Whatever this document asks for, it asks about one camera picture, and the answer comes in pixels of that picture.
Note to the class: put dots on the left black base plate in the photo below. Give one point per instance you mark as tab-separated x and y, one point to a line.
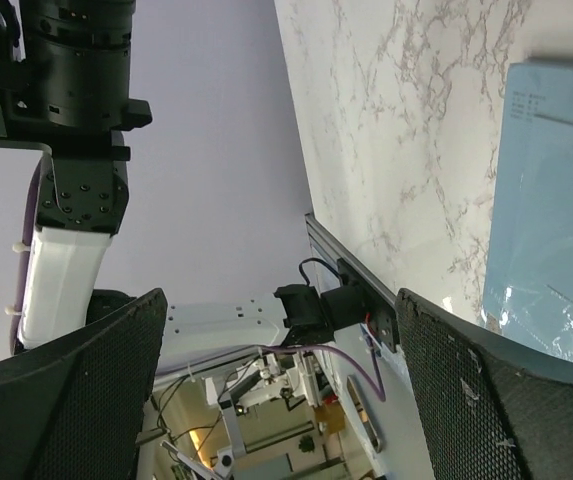
378	300

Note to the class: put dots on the aluminium mounting rail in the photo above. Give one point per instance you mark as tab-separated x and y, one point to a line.
329	246

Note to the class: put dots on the light blue thin book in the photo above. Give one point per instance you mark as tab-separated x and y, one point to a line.
528	290

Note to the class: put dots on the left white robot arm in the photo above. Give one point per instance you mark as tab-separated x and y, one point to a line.
216	226

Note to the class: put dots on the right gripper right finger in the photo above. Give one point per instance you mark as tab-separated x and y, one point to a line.
490	408

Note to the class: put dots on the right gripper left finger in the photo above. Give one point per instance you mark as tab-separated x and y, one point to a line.
72	408

